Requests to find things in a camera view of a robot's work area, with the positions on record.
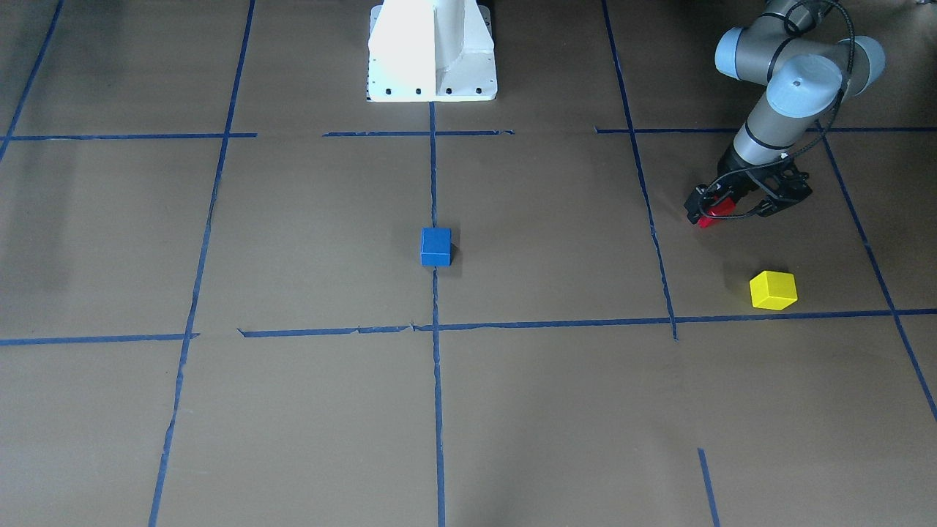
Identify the white camera mast post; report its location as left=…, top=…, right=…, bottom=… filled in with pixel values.
left=366, top=1, right=499, bottom=103

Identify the blue wooden cube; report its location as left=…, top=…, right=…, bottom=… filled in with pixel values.
left=419, top=227, right=454, bottom=267

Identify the yellow wooden cube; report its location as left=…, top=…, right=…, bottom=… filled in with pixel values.
left=748, top=270, right=799, bottom=311

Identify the red wooden cube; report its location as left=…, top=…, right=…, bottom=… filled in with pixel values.
left=697, top=197, right=736, bottom=229

